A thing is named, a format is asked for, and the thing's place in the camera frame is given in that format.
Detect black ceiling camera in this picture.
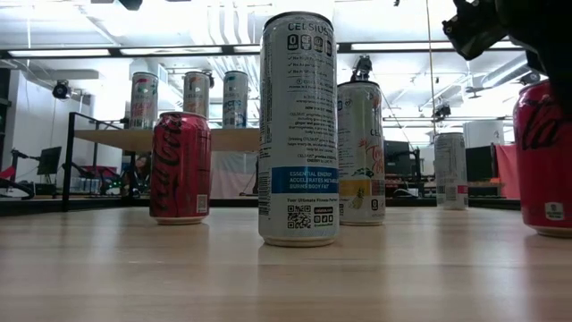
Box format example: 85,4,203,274
517,71,542,86
432,102,452,121
52,79,72,100

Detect red cloth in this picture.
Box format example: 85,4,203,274
494,142,522,200

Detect wooden shelf board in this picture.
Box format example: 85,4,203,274
73,128,261,154

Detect black computer monitor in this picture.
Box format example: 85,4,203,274
384,140,421,180

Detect small black monitor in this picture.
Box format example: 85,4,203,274
36,146,63,176

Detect white cloth sheet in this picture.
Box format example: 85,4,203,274
208,151,260,200

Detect black cabinet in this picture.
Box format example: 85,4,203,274
465,145,497,182

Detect Celsius can orange swirl logo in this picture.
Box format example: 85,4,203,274
182,70,212,118

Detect red Coca-Cola can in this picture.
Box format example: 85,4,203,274
149,111,213,226
512,79,572,238

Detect white Celsius can blue band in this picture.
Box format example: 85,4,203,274
257,11,340,249

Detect black hanging device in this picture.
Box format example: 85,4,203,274
350,55,374,84

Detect Celsius Peach Vibe can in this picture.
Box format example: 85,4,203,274
129,71,160,131

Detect person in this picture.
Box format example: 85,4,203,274
133,154,151,180

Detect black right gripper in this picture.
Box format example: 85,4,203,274
442,0,572,115

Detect Celsius Tropical Vibe can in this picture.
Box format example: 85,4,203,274
337,80,387,227

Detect black ceiling beam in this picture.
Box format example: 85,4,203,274
0,39,528,60

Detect black aluminium table frame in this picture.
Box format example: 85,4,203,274
0,110,524,218

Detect silver ceiling duct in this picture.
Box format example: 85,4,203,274
480,53,533,90

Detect thin hanging pole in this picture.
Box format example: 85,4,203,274
425,0,438,135

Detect white Celsius can black lid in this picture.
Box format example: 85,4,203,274
433,131,469,211

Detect Celsius Arctic Vibe can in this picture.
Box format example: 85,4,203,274
222,70,249,130

